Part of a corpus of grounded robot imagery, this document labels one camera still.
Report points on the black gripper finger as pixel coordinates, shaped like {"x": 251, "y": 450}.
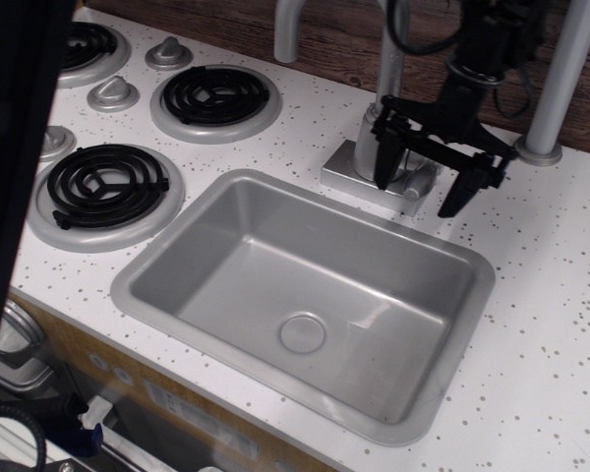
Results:
{"x": 464, "y": 188}
{"x": 390, "y": 153}

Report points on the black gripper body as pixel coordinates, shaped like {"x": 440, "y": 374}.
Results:
{"x": 448, "y": 130}

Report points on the silver faucet lever handle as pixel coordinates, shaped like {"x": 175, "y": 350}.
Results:
{"x": 420, "y": 174}

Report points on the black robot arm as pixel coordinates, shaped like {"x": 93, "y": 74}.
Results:
{"x": 493, "y": 37}

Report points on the silver toy faucet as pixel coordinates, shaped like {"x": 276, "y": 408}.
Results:
{"x": 351, "y": 168}

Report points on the grey support pole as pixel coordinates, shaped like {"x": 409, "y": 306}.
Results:
{"x": 540, "y": 146}

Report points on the grey plastic sink basin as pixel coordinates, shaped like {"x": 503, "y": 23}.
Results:
{"x": 358, "y": 318}

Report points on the back right stove burner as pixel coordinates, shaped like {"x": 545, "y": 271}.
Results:
{"x": 215, "y": 104}

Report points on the stove burner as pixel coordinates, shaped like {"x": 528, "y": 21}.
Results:
{"x": 215, "y": 104}
{"x": 105, "y": 198}
{"x": 94, "y": 52}

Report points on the silver knob back right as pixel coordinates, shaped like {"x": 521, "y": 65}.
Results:
{"x": 168, "y": 55}

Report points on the silver knob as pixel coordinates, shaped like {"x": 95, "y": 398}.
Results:
{"x": 168, "y": 55}
{"x": 114, "y": 95}
{"x": 57, "y": 142}

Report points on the silver knob middle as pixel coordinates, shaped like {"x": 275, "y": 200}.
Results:
{"x": 114, "y": 95}

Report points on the front right stove burner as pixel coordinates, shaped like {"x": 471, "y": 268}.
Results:
{"x": 105, "y": 198}

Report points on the back left stove burner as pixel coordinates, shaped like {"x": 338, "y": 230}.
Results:
{"x": 94, "y": 52}

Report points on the silver knob front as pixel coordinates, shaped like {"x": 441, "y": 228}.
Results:
{"x": 57, "y": 142}

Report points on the dark foreground post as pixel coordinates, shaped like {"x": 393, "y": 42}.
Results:
{"x": 33, "y": 39}

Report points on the silver oven door handle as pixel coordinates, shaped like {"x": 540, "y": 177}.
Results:
{"x": 20, "y": 335}

